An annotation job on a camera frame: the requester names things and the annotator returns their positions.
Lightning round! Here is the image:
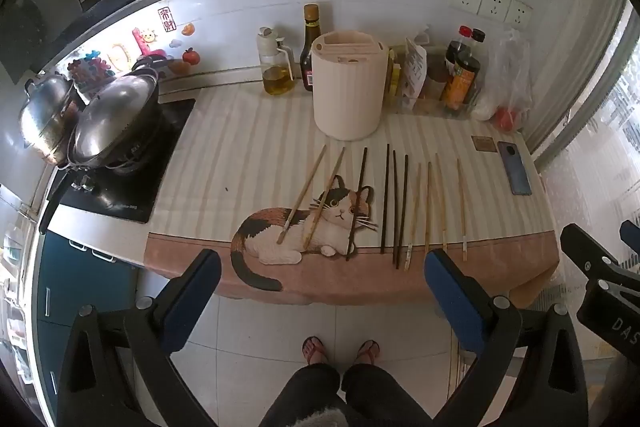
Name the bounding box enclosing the black cooktop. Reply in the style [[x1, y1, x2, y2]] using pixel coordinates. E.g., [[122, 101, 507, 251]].
[[46, 99, 197, 225]]

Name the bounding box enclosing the red tomato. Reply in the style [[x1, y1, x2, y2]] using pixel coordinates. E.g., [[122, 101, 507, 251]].
[[492, 106, 524, 130]]

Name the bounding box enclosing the person's right foot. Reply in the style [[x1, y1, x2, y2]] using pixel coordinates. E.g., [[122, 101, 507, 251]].
[[353, 339, 381, 366]]

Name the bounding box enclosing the brown seasoning jar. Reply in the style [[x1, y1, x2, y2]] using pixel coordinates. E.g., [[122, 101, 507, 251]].
[[426, 57, 449, 100]]

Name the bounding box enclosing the person's leg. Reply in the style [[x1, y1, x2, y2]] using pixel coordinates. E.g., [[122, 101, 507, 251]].
[[342, 363, 435, 427], [260, 363, 347, 427]]

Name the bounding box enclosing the white paper packet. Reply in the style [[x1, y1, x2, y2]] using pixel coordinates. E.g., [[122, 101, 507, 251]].
[[402, 37, 429, 98]]

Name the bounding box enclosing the clear plastic organizer bin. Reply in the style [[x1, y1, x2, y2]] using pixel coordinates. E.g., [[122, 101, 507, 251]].
[[385, 47, 482, 118]]

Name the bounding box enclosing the dark bottle black cap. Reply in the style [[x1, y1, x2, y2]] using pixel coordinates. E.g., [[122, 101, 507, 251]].
[[470, 28, 488, 68]]

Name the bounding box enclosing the frosted glass window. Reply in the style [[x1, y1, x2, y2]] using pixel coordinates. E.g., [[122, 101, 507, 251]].
[[522, 0, 640, 233]]

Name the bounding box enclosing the person's left foot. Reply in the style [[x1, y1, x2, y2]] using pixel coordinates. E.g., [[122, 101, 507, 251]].
[[302, 336, 330, 366]]

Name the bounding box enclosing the sun wall sticker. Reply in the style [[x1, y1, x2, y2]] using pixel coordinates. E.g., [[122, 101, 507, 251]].
[[132, 27, 157, 56]]

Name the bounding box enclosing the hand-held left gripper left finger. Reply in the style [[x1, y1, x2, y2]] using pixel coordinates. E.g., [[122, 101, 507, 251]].
[[56, 248, 223, 427]]

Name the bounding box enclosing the dark wooden chopstick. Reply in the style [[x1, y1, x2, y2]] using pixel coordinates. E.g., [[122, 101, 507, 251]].
[[380, 143, 391, 255], [396, 154, 409, 270], [346, 147, 369, 262], [392, 150, 399, 265]]

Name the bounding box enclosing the light wooden chopstick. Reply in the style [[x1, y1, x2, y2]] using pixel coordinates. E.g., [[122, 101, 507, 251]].
[[302, 147, 346, 251], [456, 158, 468, 262], [277, 145, 327, 245], [405, 162, 422, 270]]

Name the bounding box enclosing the person's left leg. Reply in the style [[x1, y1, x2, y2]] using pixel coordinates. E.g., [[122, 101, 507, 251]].
[[260, 363, 347, 427]]

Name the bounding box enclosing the wok with steel lid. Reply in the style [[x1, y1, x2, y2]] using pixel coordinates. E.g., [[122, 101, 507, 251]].
[[39, 57, 168, 235]]

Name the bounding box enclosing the person's right leg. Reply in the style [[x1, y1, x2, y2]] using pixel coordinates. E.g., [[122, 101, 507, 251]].
[[342, 363, 435, 427]]

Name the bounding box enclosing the blue smartphone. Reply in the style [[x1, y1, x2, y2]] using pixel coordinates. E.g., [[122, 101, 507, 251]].
[[496, 141, 534, 196]]

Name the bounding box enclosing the colourful wall sticker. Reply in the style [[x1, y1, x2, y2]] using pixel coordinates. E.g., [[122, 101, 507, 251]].
[[67, 51, 112, 84]]

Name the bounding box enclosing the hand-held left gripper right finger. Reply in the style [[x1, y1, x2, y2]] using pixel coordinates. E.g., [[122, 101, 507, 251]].
[[424, 249, 590, 427]]

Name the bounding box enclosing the cat printed table mat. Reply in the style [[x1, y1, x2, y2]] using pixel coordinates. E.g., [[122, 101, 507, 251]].
[[144, 86, 561, 308]]

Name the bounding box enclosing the beige ribbed utensil holder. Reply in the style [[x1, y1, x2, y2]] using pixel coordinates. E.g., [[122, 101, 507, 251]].
[[311, 32, 388, 140]]

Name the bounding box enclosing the glass oil bottle white cap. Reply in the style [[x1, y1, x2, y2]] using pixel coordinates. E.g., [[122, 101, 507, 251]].
[[256, 26, 295, 96]]

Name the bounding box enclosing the clear plastic bag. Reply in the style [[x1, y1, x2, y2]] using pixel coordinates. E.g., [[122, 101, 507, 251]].
[[472, 27, 532, 128]]

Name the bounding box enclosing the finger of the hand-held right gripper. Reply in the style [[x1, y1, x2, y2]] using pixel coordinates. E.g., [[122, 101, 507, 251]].
[[559, 223, 631, 289], [619, 219, 640, 255]]

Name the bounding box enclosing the teal base cabinet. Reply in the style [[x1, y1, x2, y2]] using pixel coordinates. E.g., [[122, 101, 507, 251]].
[[27, 227, 144, 413]]

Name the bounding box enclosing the person's foot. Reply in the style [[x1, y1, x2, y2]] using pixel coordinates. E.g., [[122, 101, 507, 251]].
[[353, 339, 381, 366], [302, 336, 330, 366]]

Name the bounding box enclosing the dark sauce bottle yellow cap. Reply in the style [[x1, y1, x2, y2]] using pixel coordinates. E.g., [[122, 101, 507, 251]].
[[299, 4, 321, 92]]

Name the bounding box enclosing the orange label sauce bottle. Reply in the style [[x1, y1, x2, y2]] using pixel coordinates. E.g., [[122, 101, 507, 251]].
[[441, 56, 481, 112]]

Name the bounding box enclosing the steel kettle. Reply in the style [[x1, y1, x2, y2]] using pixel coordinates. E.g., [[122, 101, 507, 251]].
[[18, 74, 79, 158]]

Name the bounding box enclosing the yellow seasoning box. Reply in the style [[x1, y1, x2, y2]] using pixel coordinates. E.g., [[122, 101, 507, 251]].
[[387, 49, 404, 98]]

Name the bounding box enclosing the dark bottle red cap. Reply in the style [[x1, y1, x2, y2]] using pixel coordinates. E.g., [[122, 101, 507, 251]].
[[445, 26, 474, 68]]

